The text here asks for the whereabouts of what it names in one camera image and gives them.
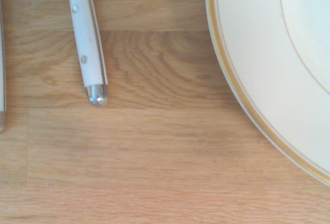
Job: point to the white plate with gold rim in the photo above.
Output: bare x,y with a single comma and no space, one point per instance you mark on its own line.
273,53

